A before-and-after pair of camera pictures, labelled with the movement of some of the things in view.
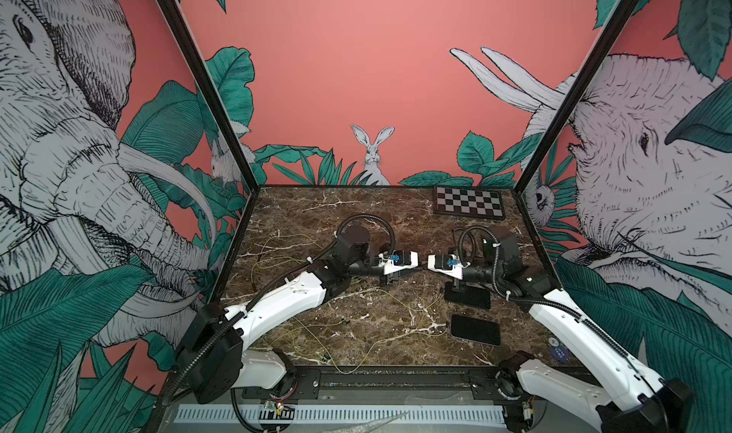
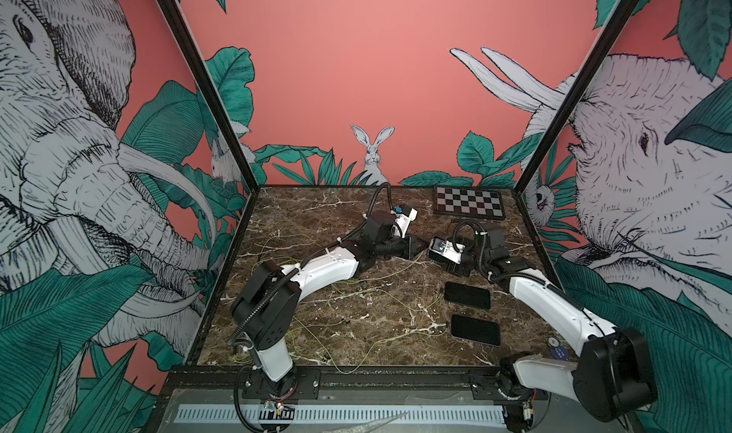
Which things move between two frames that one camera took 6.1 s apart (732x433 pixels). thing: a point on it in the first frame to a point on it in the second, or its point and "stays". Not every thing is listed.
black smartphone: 469,296 stays
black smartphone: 476,329 stays
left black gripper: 383,280 to 409,252
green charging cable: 410,308 stays
